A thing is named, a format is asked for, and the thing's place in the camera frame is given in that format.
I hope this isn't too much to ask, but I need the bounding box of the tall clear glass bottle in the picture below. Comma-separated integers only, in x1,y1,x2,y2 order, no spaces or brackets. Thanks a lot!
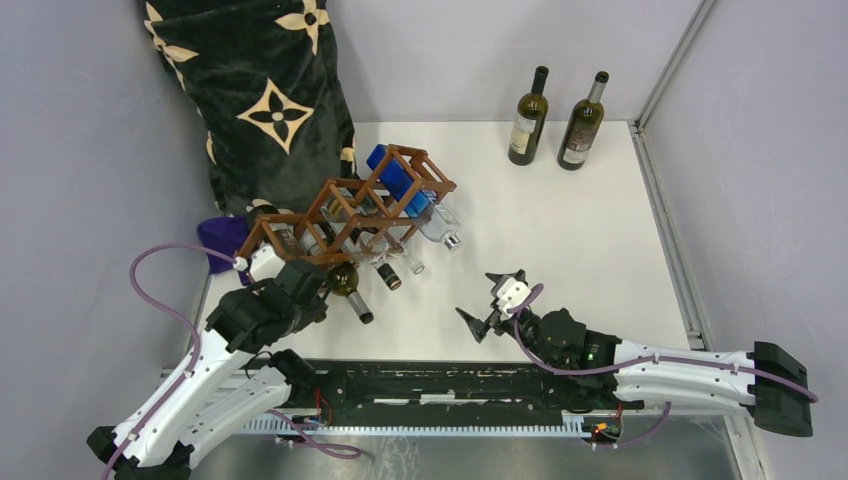
356,230,425,275

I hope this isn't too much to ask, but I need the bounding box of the brown wooden wine rack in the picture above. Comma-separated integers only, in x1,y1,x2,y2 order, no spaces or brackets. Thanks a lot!
238,144,456,265

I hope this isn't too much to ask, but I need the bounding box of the green wine bottle black cap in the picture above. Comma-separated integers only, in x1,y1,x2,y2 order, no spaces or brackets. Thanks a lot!
508,66,549,166

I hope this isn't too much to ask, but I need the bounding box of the blue square vodka bottle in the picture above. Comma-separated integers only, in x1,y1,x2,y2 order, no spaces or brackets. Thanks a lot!
379,159,461,251

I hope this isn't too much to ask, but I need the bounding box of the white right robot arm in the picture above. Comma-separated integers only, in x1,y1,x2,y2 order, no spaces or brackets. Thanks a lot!
457,270,819,438

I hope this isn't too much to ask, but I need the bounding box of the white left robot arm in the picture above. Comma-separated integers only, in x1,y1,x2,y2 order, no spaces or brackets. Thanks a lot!
86,259,328,479

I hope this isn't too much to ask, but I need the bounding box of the green wine bottle grey cap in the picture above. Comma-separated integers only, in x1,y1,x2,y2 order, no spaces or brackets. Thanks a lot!
557,71,609,171

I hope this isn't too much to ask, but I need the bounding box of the purple cloth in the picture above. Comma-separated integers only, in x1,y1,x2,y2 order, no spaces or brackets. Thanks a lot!
196,216,250,286

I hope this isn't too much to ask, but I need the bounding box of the black floral plush blanket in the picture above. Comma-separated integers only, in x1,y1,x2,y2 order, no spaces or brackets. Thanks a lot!
138,1,356,215

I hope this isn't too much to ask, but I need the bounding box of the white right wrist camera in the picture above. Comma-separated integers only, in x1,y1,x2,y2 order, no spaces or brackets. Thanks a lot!
492,281,532,315

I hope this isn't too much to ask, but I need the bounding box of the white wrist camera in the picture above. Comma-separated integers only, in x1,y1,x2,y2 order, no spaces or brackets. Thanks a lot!
248,244,286,282
492,281,532,315

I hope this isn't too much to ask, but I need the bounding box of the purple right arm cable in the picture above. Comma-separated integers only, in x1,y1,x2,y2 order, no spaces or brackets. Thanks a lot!
510,283,820,448

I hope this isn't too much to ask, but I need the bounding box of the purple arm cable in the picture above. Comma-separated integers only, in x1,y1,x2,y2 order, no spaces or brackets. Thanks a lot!
510,283,820,448
99,243,364,480

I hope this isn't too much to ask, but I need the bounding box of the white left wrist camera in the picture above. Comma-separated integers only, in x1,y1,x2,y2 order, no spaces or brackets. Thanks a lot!
248,244,286,282

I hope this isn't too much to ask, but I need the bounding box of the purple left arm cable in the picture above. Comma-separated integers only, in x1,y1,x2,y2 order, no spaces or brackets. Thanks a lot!
99,243,364,480

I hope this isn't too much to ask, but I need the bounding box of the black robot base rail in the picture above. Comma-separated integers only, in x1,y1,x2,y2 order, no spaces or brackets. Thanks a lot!
283,359,644,428

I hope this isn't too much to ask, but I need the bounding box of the grey slotted cable duct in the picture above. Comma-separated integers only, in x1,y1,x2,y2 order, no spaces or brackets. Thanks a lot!
237,413,591,440

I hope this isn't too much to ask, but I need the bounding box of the grey aluminium wall rail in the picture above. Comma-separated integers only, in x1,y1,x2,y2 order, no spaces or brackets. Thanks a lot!
633,0,721,134

